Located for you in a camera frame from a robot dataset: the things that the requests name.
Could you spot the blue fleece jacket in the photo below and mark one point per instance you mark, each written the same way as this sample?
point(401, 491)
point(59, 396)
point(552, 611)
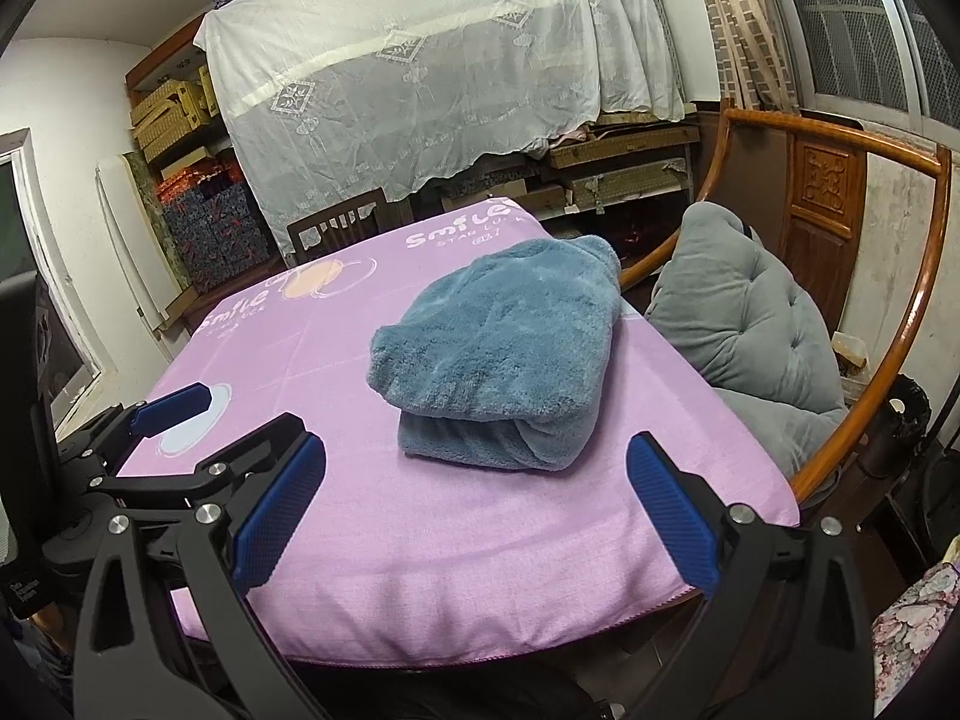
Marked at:
point(495, 345)

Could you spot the white framed window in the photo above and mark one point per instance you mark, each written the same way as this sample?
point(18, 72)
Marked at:
point(22, 187)

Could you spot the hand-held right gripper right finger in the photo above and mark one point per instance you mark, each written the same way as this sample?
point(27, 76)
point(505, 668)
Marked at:
point(671, 517)

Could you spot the wooden shelf with cardboard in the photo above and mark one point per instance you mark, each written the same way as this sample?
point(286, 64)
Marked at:
point(622, 157)

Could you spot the stack of yellow cardboard boxes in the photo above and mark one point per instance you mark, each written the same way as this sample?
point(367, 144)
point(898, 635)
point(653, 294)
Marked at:
point(169, 109)

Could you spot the purple printed blanket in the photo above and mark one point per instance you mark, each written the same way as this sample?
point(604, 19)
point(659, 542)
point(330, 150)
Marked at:
point(450, 540)

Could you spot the grilled window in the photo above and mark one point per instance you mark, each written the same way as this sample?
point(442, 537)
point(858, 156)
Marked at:
point(847, 30)

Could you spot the black round container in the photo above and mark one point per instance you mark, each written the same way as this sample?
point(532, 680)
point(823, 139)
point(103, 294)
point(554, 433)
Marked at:
point(896, 427)

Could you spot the stack of dark patterned boxes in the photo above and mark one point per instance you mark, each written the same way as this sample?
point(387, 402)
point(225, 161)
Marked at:
point(210, 232)

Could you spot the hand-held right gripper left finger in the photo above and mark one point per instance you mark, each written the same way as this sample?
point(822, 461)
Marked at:
point(277, 510)

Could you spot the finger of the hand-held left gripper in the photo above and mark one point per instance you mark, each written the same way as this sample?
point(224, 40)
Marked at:
point(172, 405)
point(180, 481)

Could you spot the row of orange packets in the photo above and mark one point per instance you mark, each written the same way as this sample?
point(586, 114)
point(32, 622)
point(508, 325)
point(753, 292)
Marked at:
point(187, 181)

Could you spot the white foam board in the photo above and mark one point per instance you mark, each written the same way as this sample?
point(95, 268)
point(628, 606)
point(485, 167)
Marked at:
point(127, 225)

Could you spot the floral cloth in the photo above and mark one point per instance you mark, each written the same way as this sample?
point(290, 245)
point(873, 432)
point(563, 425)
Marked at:
point(915, 615)

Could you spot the clear plastic container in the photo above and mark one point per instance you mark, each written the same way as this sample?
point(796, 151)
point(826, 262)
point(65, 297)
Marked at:
point(851, 360)

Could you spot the dark wooden chair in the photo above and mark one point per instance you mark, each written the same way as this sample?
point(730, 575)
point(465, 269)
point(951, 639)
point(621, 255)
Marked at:
point(330, 221)

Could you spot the grey tufted cushion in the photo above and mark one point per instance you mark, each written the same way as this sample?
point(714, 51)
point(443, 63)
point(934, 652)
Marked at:
point(750, 322)

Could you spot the beige patterned curtain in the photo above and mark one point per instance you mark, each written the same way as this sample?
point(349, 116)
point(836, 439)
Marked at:
point(739, 22)

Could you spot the white lace cloth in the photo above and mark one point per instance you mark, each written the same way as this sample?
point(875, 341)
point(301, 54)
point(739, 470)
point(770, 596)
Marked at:
point(420, 90)

